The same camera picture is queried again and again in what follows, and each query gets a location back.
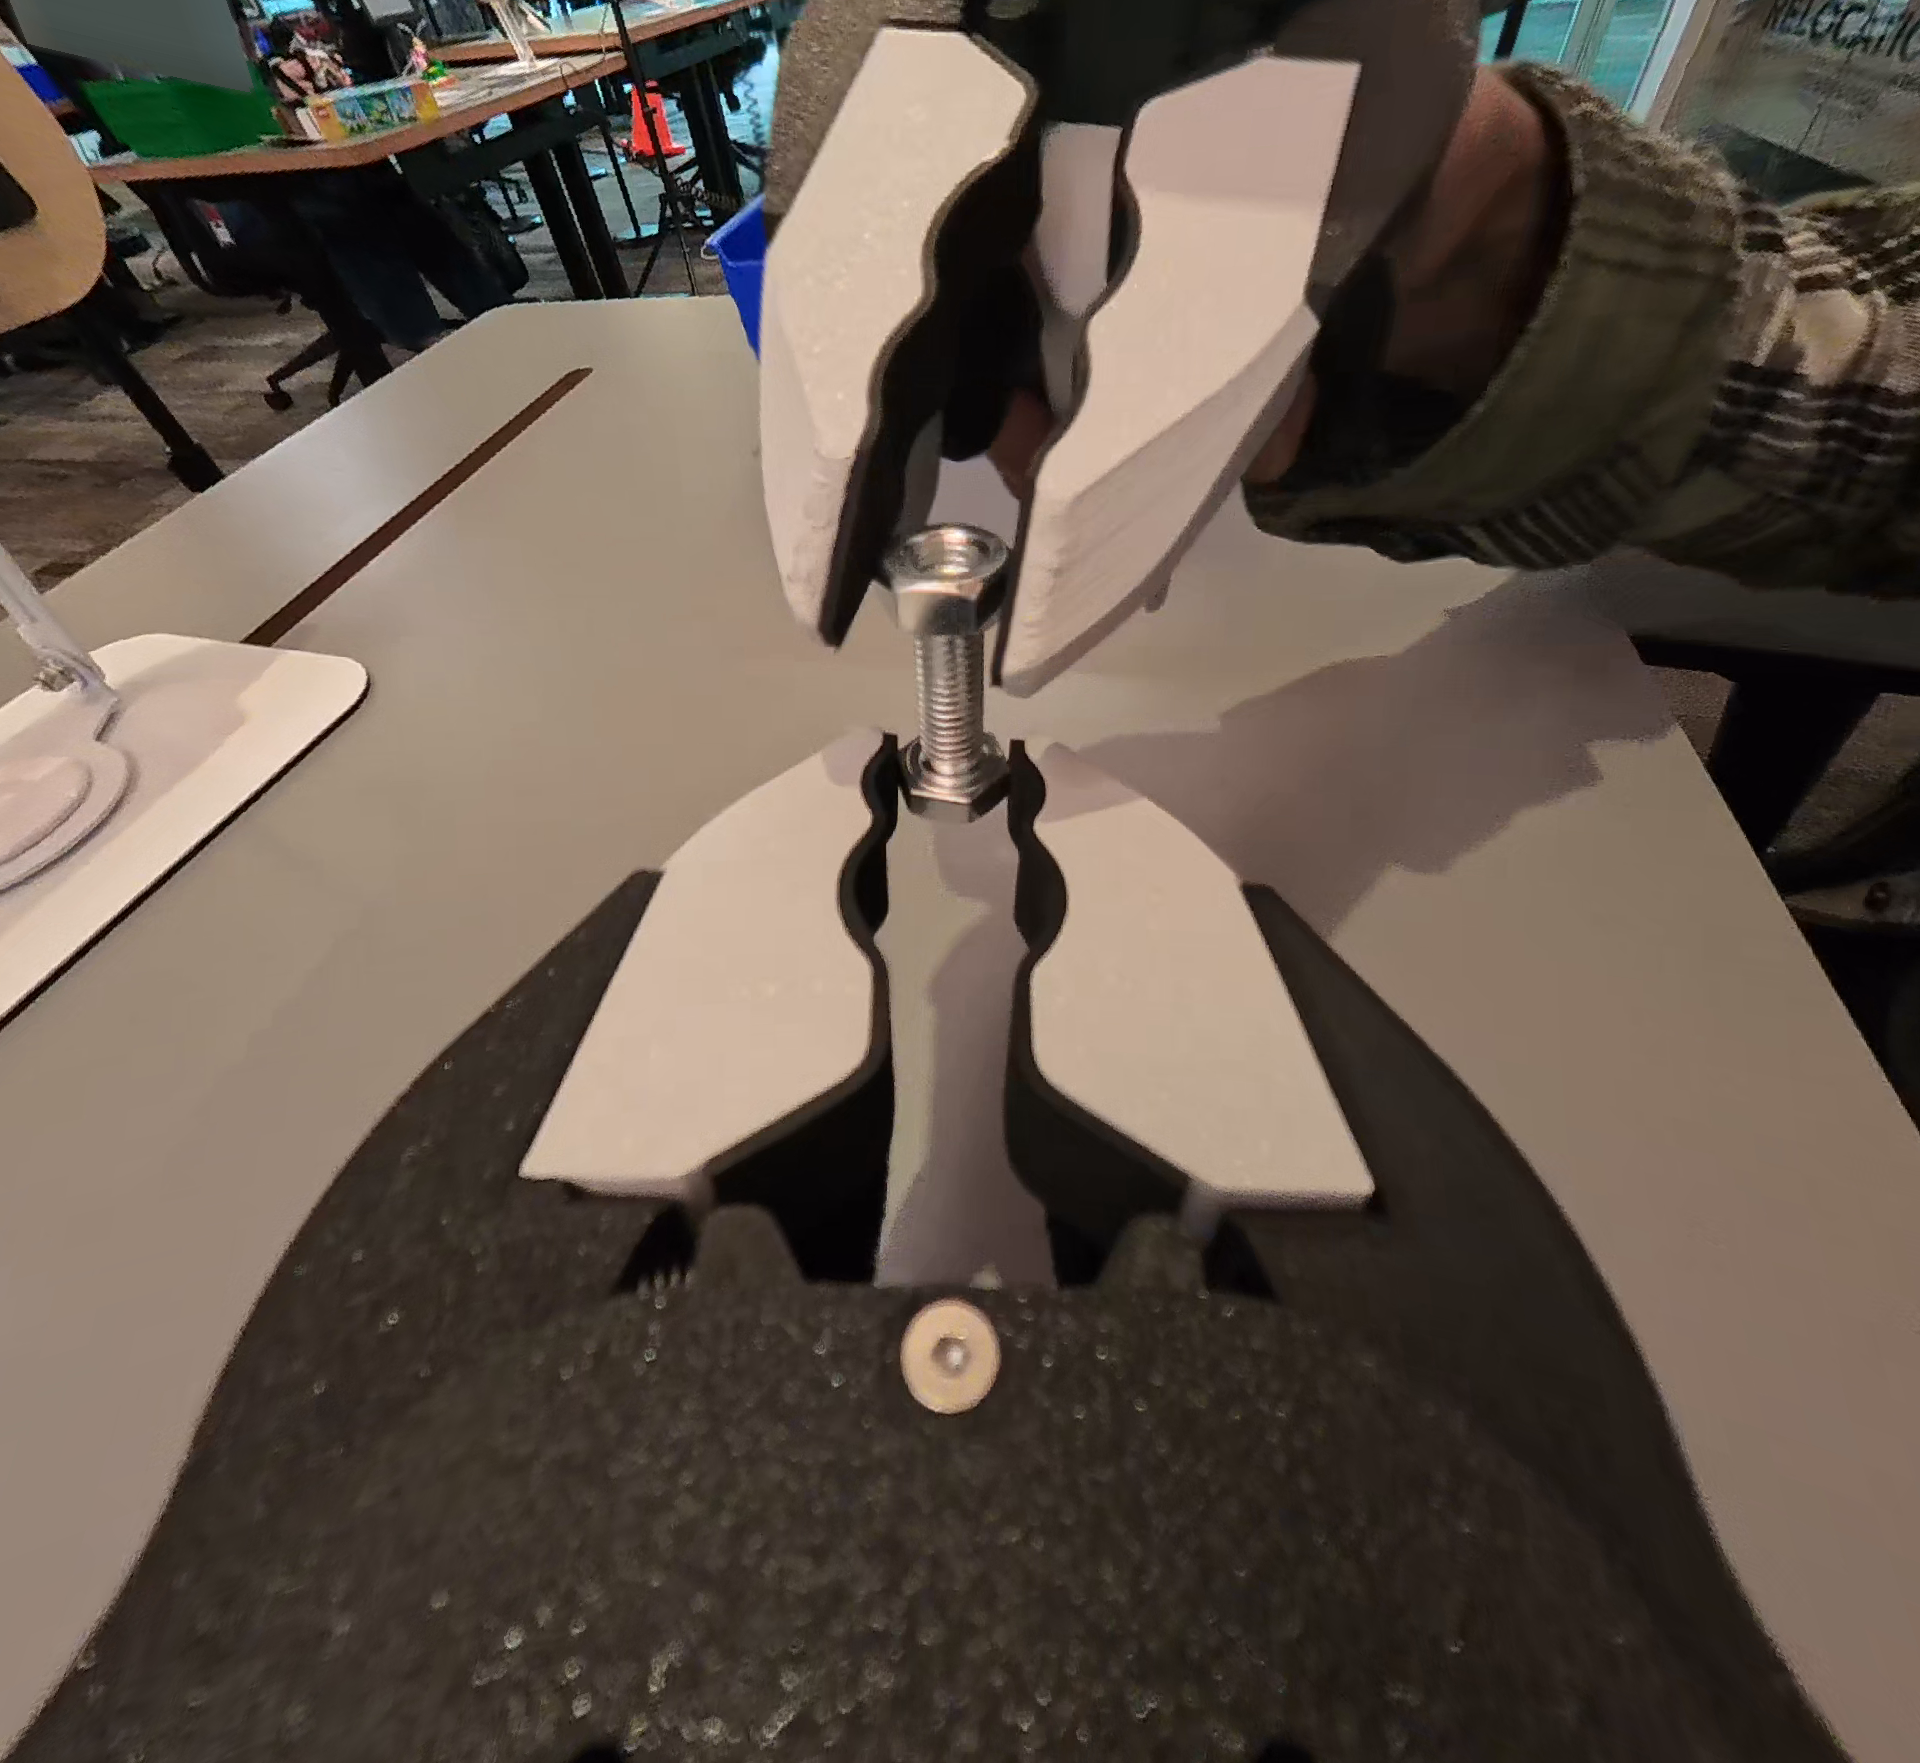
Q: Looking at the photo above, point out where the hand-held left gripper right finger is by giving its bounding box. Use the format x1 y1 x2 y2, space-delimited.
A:
1005 736 1380 1214

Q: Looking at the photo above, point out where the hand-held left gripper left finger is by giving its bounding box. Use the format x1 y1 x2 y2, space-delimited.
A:
517 727 900 1204

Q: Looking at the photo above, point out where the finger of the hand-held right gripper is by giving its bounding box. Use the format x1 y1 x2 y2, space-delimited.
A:
756 23 1046 656
997 60 1368 697

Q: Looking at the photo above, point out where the silver hex nut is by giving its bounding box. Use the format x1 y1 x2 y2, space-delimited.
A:
898 740 1013 828

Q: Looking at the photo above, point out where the silver hex bolt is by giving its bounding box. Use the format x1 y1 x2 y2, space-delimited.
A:
880 525 1005 782

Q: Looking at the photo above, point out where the person's right forearm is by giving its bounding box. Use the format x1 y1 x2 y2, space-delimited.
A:
1244 64 1920 600

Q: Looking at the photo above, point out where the person's right hand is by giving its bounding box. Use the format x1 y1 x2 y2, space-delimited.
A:
1388 64 1570 426

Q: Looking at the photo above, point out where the blue plastic bin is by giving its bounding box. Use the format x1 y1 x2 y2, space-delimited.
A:
705 195 771 363

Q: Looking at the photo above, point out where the light stand tripod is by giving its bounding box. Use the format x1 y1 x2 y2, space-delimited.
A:
596 0 724 298

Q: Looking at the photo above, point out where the wooden office desk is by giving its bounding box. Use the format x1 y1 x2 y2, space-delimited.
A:
91 53 753 298

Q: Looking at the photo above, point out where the colourful toy box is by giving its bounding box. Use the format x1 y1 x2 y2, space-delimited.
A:
307 78 444 138

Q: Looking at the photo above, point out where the clear acrylic stand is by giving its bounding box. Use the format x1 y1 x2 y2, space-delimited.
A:
0 540 136 896

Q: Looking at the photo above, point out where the green plastic bin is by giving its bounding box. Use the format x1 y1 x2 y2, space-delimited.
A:
82 78 280 157

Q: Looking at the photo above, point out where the wooden chair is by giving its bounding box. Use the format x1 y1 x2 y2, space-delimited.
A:
0 64 227 492

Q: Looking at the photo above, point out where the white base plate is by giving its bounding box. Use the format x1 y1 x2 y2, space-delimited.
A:
0 634 370 1025

